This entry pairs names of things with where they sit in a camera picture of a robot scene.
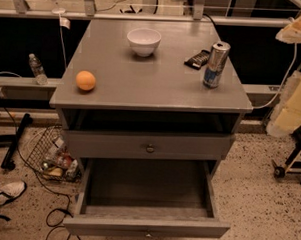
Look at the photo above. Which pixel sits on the orange fruit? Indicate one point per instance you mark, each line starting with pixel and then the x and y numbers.
pixel 85 80

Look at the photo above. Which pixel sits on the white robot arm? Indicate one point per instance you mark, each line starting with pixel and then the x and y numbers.
pixel 286 115

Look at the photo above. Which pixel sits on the closed grey upper drawer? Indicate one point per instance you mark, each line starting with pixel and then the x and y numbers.
pixel 85 144

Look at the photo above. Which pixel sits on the grey wooden drawer cabinet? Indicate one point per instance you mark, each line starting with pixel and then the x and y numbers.
pixel 154 94

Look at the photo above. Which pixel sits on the open grey middle drawer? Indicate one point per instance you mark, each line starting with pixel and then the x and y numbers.
pixel 146 198

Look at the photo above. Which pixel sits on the dark snack bar packet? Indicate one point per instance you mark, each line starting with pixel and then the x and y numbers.
pixel 198 60

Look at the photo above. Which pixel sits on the white ceramic bowl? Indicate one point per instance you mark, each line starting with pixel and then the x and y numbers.
pixel 143 41

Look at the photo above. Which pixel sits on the silver blue drink can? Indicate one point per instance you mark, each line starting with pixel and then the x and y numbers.
pixel 216 63

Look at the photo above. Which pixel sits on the clear plastic water bottle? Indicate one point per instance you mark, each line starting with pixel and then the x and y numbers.
pixel 38 70

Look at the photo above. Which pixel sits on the black metal stand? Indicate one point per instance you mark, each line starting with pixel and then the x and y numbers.
pixel 8 162

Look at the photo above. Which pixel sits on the white shoe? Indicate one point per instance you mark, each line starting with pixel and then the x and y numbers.
pixel 11 192

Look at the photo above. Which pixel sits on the white desk lamp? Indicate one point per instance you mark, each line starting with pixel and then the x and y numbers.
pixel 64 23

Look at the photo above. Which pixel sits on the wire basket with items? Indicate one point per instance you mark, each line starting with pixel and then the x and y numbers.
pixel 51 159

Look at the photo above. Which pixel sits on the wheeled cart frame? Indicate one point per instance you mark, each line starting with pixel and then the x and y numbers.
pixel 293 162

